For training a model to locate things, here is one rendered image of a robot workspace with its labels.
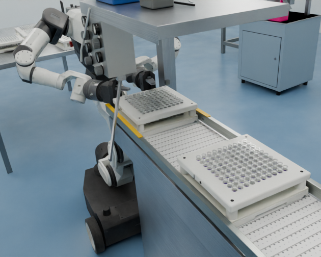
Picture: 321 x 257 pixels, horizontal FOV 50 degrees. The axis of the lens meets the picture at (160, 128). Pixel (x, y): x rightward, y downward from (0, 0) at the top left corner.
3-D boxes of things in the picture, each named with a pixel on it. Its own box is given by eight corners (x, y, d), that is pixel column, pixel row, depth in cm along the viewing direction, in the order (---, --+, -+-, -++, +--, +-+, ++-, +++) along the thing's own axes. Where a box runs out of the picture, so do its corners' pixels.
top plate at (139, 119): (197, 108, 128) (197, 103, 127) (137, 126, 119) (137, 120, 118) (166, 89, 148) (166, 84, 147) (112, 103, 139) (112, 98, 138)
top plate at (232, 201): (176, 162, 97) (176, 156, 96) (246, 138, 106) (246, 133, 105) (230, 213, 77) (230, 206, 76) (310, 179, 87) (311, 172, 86)
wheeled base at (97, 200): (72, 191, 241) (63, 150, 226) (140, 168, 260) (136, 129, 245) (102, 253, 190) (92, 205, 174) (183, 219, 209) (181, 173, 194)
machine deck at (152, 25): (81, 12, 126) (79, 1, 124) (172, -1, 140) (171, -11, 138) (158, 45, 76) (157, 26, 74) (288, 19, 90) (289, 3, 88)
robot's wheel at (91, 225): (82, 213, 198) (90, 227, 180) (90, 210, 200) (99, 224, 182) (90, 244, 202) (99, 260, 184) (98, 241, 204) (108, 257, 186)
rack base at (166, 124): (198, 120, 131) (197, 114, 130) (139, 138, 121) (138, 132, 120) (167, 100, 150) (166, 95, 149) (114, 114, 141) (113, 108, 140)
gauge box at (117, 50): (89, 63, 134) (80, 9, 125) (114, 58, 138) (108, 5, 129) (108, 78, 117) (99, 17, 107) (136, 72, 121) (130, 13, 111)
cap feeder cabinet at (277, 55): (236, 82, 414) (238, 16, 379) (269, 72, 440) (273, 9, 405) (278, 97, 366) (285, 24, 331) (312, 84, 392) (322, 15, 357)
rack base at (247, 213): (177, 177, 99) (177, 170, 98) (245, 153, 109) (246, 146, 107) (230, 230, 80) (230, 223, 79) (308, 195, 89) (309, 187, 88)
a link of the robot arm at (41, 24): (29, 38, 166) (43, 20, 173) (46, 49, 168) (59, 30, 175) (33, 24, 156) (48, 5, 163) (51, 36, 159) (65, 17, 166)
